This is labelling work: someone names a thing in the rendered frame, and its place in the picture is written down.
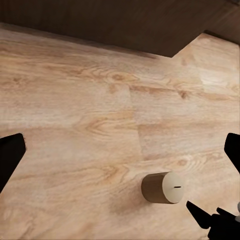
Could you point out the cabinet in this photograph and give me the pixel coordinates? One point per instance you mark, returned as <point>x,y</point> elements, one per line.
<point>159,27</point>

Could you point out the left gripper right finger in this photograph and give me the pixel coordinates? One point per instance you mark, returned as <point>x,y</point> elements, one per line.
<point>232,149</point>

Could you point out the pillar candle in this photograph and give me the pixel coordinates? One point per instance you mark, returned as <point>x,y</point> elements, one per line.
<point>163,188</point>

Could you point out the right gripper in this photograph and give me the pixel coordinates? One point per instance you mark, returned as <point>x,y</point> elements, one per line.
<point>222,226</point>

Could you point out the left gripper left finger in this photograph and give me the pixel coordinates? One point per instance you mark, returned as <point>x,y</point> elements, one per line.
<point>12,150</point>

